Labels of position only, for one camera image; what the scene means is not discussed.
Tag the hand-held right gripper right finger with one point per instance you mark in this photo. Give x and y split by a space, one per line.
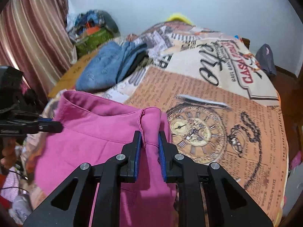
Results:
162 151

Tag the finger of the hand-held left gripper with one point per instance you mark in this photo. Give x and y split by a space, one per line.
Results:
51 125

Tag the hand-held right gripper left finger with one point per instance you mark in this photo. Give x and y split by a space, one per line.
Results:
138 151

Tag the pink pants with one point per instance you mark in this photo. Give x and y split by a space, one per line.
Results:
99 141

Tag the printed blanket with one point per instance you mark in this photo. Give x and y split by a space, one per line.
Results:
213 99

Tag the striped brown curtain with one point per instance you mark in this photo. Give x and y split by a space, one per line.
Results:
30 35

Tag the blue denim jeans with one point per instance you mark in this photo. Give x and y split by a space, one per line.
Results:
106 68

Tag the white printed cloth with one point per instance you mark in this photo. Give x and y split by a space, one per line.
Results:
16 198

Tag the green patterned bag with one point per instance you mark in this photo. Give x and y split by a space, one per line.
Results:
94 41

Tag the pile of clothes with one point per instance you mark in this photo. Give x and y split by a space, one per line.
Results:
92 21

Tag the yellow foam tube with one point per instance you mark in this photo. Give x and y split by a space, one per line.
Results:
180 18

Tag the grey backpack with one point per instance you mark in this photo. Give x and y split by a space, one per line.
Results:
266 59

